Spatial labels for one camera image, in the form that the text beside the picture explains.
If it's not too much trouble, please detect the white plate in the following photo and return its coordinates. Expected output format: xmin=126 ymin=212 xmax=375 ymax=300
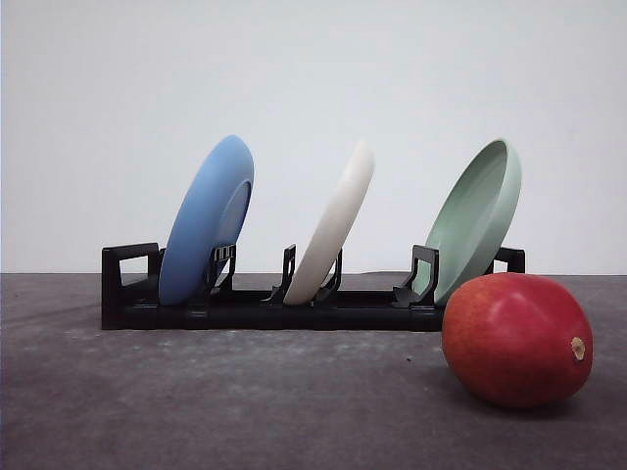
xmin=283 ymin=141 xmax=375 ymax=306

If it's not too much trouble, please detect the blue plate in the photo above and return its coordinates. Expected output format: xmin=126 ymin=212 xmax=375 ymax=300
xmin=158 ymin=135 xmax=255 ymax=306

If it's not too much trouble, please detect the light green plate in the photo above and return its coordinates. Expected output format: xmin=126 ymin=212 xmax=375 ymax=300
xmin=415 ymin=139 xmax=522 ymax=305

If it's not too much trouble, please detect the black plastic dish rack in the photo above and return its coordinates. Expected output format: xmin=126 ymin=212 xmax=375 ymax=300
xmin=101 ymin=243 xmax=448 ymax=331

